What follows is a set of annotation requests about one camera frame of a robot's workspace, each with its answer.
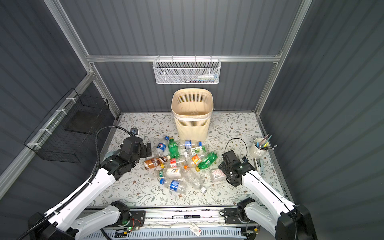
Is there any black wire basket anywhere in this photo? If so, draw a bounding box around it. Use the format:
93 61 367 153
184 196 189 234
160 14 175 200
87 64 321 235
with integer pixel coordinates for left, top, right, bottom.
24 94 111 164

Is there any orange label clear bottle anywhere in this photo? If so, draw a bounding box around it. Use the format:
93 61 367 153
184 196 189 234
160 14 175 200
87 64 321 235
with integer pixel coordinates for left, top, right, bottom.
184 153 208 168

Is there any pepsi label clear bottle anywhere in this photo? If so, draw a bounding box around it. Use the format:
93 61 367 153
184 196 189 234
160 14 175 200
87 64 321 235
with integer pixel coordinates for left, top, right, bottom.
154 136 170 157

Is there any blue cap blue label bottle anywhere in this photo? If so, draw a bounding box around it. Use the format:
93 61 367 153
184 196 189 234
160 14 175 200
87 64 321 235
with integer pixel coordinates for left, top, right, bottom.
159 178 186 194

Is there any blue label water bottle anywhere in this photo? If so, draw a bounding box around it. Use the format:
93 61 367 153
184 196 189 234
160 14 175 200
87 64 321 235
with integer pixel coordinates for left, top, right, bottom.
179 140 203 149

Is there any white tag card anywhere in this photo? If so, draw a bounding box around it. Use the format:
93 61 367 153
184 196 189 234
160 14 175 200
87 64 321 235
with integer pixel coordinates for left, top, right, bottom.
190 223 202 237

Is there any beige slatted waste bin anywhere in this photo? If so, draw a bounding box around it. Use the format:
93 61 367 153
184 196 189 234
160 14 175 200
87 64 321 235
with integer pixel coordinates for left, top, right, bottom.
171 88 214 141

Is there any green sprite bottle yellow cap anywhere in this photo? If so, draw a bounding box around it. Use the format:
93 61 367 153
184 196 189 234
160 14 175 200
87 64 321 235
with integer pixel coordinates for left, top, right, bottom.
168 137 180 159

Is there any pink label white cap bottle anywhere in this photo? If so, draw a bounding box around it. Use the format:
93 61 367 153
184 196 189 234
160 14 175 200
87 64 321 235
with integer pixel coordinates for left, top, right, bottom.
210 169 227 182

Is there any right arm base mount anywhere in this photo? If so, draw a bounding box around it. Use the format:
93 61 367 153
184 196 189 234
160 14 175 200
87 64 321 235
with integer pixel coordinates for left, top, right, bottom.
222 208 243 225

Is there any white wire mesh basket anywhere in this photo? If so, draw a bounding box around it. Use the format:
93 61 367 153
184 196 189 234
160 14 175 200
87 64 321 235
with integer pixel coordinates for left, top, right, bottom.
153 59 222 85

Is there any red label clear bottle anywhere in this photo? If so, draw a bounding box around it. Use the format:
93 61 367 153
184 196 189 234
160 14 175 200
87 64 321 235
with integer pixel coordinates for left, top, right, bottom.
161 158 186 169

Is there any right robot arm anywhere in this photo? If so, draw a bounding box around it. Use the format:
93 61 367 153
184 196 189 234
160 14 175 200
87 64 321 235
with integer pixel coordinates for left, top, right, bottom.
219 151 318 240

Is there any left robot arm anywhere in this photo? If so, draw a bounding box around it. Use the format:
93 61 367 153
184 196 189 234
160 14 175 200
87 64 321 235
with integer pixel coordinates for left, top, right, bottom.
19 127 152 240

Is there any black marker on rail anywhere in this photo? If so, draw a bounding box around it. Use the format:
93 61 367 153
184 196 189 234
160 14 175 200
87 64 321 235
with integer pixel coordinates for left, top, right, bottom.
172 215 201 220

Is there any white tube in basket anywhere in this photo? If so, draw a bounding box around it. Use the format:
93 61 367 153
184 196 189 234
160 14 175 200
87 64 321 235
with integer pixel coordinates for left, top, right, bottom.
198 74 219 81

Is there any white pen cup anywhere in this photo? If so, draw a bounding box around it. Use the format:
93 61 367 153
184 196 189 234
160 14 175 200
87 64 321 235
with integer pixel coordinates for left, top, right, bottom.
249 137 267 159

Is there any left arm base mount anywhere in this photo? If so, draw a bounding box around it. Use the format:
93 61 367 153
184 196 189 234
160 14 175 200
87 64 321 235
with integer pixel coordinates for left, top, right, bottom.
118 211 146 232

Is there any green cap white label bottle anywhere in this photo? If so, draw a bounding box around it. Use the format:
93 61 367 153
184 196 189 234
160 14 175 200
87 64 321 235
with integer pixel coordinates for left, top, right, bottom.
155 168 183 179

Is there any brown cola bottle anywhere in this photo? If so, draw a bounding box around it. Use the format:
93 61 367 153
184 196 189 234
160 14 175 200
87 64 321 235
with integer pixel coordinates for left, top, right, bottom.
144 156 171 170

